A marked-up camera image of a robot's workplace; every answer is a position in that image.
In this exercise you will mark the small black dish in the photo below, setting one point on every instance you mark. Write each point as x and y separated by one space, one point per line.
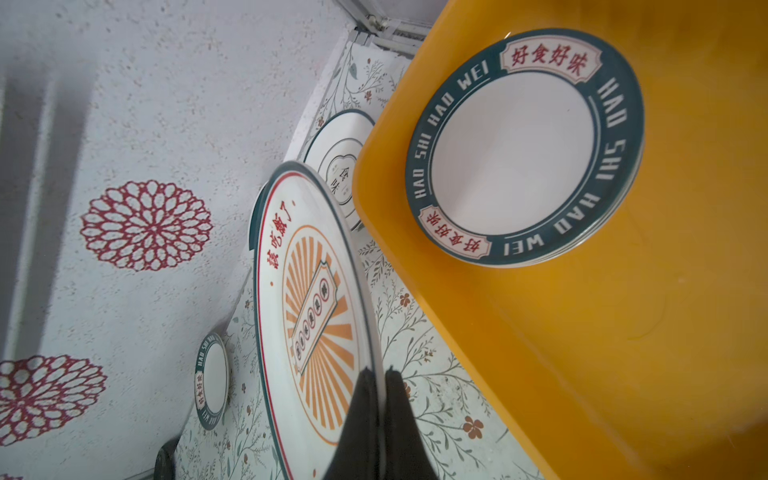
164 468

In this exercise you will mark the white plate grey motif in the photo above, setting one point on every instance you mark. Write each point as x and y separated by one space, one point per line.
333 153

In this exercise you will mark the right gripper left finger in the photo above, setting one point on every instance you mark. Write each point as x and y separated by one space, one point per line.
357 453

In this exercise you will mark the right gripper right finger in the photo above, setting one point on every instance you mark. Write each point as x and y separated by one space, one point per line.
406 457

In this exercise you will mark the orange sunburst plate back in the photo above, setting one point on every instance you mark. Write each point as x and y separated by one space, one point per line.
315 325

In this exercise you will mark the yellow plastic bin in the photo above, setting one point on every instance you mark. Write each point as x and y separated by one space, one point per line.
642 353

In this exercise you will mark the green rim plate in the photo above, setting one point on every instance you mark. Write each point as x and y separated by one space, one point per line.
211 381
252 232
526 149

